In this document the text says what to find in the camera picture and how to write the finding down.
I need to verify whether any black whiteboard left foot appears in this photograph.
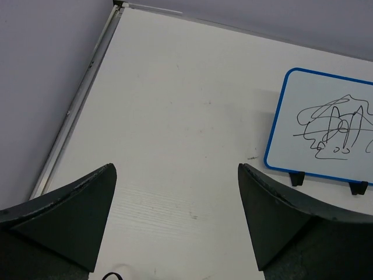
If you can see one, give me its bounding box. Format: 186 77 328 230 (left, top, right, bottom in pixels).
288 171 305 187

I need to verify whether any black whiteboard right foot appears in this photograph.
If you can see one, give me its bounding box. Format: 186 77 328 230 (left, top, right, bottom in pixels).
349 181 368 195

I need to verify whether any black whiteboard foot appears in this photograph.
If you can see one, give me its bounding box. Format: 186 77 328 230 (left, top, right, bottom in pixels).
349 181 368 195
288 171 305 187

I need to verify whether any blue framed small whiteboard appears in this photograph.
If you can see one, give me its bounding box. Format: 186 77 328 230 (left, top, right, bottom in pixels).
263 68 372 184

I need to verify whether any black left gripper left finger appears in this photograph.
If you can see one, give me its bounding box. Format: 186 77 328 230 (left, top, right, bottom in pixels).
1 163 117 279

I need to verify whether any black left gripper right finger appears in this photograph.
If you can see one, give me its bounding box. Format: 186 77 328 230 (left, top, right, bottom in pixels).
238 164 372 279

